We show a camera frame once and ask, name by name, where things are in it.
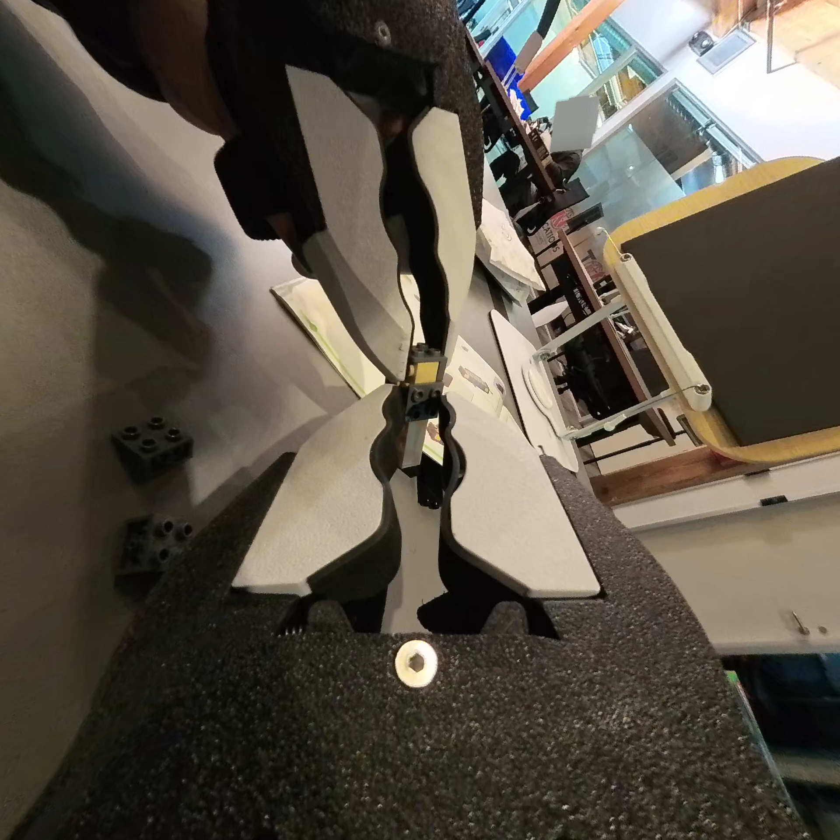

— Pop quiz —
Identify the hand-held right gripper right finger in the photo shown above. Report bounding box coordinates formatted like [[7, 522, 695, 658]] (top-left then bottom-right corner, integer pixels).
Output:
[[438, 399, 602, 601]]

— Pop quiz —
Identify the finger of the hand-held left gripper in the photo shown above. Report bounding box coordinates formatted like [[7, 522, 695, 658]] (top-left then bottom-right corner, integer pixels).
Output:
[[284, 64, 421, 383], [406, 104, 478, 368]]

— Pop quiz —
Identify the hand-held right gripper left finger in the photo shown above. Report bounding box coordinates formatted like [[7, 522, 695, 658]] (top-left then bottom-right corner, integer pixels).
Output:
[[232, 385, 403, 597]]

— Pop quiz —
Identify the grey and tan brick assembly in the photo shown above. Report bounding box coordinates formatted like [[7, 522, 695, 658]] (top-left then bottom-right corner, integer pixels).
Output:
[[395, 343, 448, 472]]

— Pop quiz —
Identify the person's left hand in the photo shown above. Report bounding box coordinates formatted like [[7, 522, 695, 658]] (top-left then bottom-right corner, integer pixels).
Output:
[[130, 0, 327, 265]]

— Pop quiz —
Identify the brick instruction booklet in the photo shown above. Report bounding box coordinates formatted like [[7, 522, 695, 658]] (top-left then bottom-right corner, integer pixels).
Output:
[[271, 279, 526, 460]]

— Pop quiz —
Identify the crumpled white paper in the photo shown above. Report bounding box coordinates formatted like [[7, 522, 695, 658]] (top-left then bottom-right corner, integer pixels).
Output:
[[476, 217, 547, 307]]

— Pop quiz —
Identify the long wooden table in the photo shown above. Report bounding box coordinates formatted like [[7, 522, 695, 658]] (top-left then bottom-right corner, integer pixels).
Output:
[[462, 29, 680, 454]]

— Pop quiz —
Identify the clear acrylic stand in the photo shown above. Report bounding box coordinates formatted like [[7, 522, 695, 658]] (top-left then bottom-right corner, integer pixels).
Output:
[[521, 298, 677, 441]]

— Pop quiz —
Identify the white rounded board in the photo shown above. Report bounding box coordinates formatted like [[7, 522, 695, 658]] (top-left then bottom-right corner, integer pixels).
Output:
[[489, 307, 584, 473]]

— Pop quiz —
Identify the dark grey toy brick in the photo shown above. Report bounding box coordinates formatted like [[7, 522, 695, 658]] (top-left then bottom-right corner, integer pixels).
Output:
[[110, 415, 193, 484]]

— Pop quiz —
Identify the light grey toy brick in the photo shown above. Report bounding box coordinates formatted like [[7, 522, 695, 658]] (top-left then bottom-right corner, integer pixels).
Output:
[[115, 514, 194, 578]]

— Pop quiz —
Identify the white table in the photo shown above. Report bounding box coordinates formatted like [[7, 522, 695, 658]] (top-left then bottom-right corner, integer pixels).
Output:
[[613, 449, 840, 657]]

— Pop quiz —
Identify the yellow framed black board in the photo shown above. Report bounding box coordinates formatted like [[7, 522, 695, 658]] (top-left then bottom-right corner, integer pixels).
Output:
[[600, 156, 840, 467]]

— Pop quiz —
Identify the white ceiling vent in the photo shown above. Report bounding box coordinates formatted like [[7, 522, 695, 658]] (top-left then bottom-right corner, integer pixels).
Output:
[[688, 26, 757, 74]]

